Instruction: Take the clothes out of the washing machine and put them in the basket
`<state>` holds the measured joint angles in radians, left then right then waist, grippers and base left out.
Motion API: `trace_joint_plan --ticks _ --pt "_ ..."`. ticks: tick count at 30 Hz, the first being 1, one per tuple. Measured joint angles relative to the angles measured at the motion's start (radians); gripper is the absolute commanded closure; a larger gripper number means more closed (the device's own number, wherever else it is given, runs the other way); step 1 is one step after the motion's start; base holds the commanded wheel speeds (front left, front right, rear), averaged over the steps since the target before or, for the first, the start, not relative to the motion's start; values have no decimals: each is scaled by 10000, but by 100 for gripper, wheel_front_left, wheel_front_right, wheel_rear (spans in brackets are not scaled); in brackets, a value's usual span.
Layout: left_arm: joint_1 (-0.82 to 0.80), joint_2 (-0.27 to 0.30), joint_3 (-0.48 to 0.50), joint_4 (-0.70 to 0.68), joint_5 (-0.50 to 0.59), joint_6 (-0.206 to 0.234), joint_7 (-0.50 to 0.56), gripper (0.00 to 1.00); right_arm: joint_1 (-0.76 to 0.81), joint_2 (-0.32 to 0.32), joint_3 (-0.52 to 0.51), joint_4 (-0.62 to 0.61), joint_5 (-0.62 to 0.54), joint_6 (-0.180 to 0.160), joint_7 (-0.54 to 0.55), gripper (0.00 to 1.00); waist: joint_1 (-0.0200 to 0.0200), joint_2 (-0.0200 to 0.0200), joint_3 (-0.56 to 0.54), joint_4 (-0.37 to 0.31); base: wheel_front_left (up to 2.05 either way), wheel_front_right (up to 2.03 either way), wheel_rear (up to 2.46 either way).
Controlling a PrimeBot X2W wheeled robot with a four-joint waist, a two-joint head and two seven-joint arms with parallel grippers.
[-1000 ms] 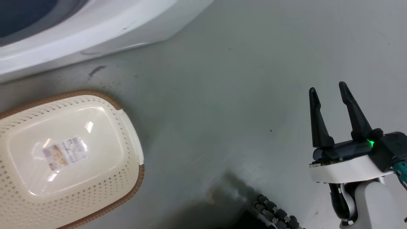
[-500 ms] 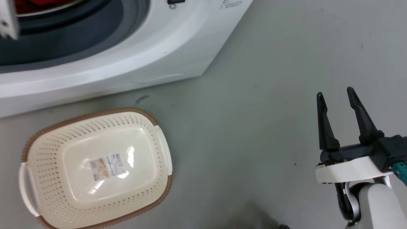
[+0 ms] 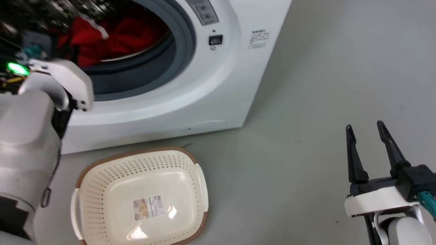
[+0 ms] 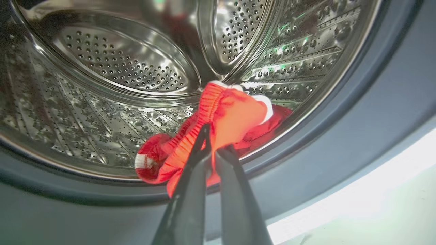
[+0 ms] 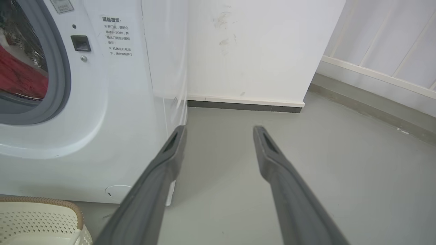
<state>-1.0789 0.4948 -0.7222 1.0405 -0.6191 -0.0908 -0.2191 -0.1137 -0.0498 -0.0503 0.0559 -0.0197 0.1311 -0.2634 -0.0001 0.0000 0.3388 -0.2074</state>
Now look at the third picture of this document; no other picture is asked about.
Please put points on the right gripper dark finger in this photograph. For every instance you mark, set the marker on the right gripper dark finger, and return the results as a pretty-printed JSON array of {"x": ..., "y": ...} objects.
[
  {"x": 355, "y": 160},
  {"x": 391, "y": 149}
]

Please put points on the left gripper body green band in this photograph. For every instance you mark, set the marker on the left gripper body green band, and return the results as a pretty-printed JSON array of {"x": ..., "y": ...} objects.
[{"x": 15, "y": 73}]

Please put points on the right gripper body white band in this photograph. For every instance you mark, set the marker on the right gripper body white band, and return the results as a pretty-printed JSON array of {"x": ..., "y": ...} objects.
[{"x": 378, "y": 199}]

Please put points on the red garment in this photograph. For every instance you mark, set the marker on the red garment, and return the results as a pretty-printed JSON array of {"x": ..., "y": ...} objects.
[{"x": 129, "y": 35}]

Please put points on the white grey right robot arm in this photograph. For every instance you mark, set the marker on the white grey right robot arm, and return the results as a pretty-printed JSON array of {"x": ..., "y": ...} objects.
[{"x": 407, "y": 231}]

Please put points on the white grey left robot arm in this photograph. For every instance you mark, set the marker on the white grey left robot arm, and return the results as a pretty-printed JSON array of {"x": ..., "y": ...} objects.
[{"x": 30, "y": 136}]

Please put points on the white front-load washing machine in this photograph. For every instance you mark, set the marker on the white front-load washing machine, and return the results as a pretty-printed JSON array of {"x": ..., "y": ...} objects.
[{"x": 211, "y": 88}]

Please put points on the cream perforated laundry basket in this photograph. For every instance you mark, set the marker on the cream perforated laundry basket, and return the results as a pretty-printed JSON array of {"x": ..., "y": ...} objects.
[{"x": 143, "y": 200}]

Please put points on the printed text warning sticker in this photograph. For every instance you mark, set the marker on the printed text warning sticker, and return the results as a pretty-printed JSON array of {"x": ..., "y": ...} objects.
[{"x": 259, "y": 39}]

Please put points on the black washer door latch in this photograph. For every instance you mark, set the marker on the black washer door latch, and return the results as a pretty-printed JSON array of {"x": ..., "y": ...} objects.
[{"x": 215, "y": 40}]

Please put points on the paper label sticker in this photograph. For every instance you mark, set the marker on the paper label sticker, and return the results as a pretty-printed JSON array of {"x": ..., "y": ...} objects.
[{"x": 149, "y": 206}]

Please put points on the grey washer info label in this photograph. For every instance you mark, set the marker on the grey washer info label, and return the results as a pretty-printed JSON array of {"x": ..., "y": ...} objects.
[{"x": 203, "y": 12}]

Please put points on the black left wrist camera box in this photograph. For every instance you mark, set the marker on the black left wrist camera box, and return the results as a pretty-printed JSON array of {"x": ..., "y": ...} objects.
[{"x": 37, "y": 42}]

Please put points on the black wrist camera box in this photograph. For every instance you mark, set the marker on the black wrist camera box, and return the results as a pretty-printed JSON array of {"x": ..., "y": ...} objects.
[
  {"x": 417, "y": 180},
  {"x": 37, "y": 42}
]

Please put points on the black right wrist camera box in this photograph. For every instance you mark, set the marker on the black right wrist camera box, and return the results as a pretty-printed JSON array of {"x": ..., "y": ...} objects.
[{"x": 417, "y": 180}]

